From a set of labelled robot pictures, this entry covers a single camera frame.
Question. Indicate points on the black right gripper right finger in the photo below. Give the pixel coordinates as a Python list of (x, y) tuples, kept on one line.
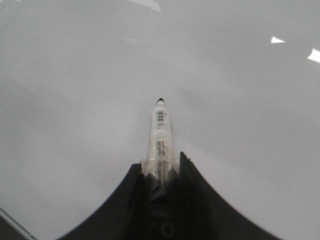
[(209, 215)]

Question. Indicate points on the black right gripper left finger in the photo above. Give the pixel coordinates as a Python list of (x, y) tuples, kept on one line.
[(110, 220)]

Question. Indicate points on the white whiteboard marker black tip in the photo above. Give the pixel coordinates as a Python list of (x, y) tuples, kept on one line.
[(160, 170)]

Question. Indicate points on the white whiteboard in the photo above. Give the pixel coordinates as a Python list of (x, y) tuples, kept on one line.
[(79, 79)]

